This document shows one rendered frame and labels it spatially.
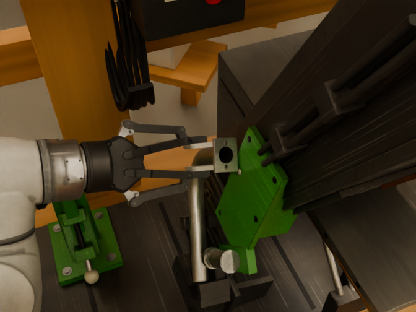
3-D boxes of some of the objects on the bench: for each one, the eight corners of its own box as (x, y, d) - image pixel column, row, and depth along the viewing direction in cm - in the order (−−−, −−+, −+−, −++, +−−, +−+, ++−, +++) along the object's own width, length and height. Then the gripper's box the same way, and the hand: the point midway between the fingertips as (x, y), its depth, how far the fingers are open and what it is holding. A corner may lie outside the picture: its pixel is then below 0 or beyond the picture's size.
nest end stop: (218, 296, 94) (230, 300, 90) (190, 303, 92) (200, 308, 87) (218, 290, 94) (229, 294, 90) (189, 297, 92) (200, 301, 87)
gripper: (90, 226, 67) (241, 203, 77) (81, 110, 67) (234, 103, 77) (80, 219, 74) (220, 200, 84) (71, 114, 73) (213, 108, 84)
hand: (208, 156), depth 79 cm, fingers closed on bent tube, 3 cm apart
